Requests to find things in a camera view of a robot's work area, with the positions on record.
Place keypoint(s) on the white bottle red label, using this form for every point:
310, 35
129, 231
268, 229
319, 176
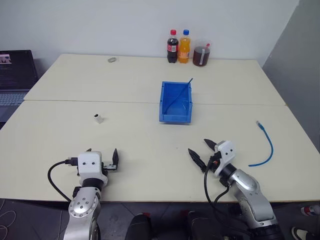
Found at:
310, 210

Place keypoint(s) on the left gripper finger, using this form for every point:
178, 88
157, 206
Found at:
89, 150
115, 157

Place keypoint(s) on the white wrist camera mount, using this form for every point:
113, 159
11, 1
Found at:
226, 152
89, 160

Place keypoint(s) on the orange soda bottle blue cap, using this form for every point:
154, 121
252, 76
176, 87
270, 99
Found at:
184, 50

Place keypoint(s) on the cola bottle red cap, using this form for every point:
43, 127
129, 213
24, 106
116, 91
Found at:
172, 50

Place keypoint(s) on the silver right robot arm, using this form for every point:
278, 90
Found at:
252, 195

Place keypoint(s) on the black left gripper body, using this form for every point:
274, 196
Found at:
110, 167

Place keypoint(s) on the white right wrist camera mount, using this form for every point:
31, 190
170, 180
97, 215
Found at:
226, 152

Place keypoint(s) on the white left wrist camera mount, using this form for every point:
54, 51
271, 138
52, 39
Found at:
89, 160

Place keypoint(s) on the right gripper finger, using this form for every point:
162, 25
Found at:
210, 144
197, 158

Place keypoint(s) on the small white adapter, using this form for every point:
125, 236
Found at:
98, 118

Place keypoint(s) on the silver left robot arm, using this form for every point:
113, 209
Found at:
82, 205

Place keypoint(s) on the dark grey laptop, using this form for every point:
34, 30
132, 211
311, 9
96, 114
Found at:
15, 75

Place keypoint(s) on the dark rounded shape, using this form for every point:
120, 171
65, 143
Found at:
138, 227
202, 226

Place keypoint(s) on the black and white shoe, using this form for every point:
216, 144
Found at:
303, 233

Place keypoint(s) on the blue plastic storage bin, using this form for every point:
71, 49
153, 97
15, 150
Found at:
175, 110

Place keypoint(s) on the clear jar brown liquid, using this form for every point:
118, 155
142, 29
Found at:
201, 55

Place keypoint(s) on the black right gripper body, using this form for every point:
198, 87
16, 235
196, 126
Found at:
214, 162

